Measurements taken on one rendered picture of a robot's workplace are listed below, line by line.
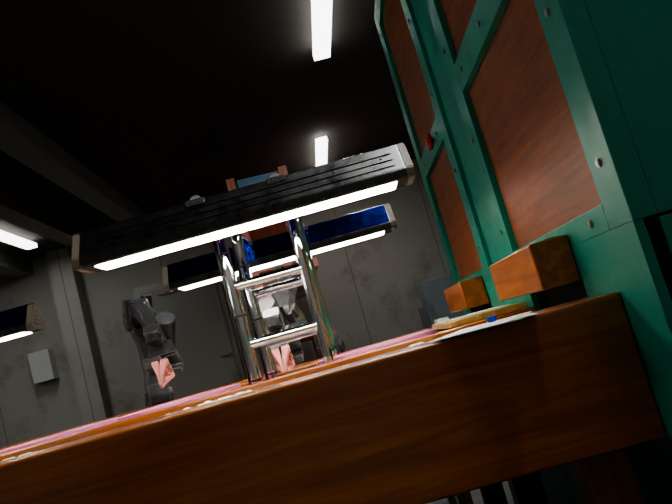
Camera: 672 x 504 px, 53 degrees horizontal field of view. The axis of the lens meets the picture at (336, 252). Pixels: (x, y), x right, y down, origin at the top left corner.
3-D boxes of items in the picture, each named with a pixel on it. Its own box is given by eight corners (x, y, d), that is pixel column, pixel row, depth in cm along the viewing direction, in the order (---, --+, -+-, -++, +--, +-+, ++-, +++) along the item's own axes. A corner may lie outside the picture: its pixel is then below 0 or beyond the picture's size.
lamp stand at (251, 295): (280, 408, 174) (237, 242, 179) (355, 387, 174) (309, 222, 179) (271, 417, 155) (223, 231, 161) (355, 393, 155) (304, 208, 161)
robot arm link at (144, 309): (174, 320, 205) (146, 288, 230) (144, 327, 201) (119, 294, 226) (177, 357, 209) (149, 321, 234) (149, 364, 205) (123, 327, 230)
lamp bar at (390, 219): (172, 293, 181) (165, 268, 182) (396, 231, 181) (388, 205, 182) (163, 292, 173) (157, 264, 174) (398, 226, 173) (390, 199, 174)
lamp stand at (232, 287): (257, 429, 134) (203, 216, 140) (354, 402, 134) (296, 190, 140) (241, 445, 115) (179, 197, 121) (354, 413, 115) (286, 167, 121)
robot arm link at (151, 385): (172, 400, 221) (147, 306, 228) (152, 406, 218) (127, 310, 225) (168, 403, 226) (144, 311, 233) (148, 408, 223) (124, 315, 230)
